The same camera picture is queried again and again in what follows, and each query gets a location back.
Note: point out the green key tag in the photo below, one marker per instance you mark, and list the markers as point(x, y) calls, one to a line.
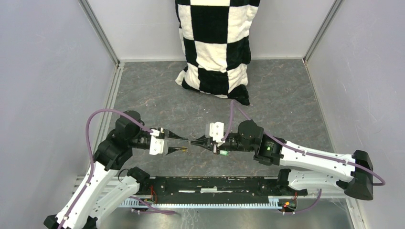
point(224, 153)

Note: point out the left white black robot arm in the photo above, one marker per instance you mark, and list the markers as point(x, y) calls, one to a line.
point(86, 209)

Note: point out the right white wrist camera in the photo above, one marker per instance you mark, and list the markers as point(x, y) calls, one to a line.
point(215, 132)

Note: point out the black white checkered pillow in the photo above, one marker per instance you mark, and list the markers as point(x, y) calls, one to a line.
point(214, 36)

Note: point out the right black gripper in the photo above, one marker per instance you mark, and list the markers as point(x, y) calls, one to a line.
point(203, 141)

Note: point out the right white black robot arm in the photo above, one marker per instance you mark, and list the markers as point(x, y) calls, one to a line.
point(304, 168)

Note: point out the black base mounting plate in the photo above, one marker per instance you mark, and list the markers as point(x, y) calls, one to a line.
point(216, 190)

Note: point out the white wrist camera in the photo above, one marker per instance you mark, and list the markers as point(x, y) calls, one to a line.
point(158, 144)
point(215, 132)

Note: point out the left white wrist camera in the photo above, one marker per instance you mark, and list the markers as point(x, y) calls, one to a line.
point(158, 144)

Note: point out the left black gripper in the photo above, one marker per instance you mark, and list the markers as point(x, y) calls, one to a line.
point(172, 149)

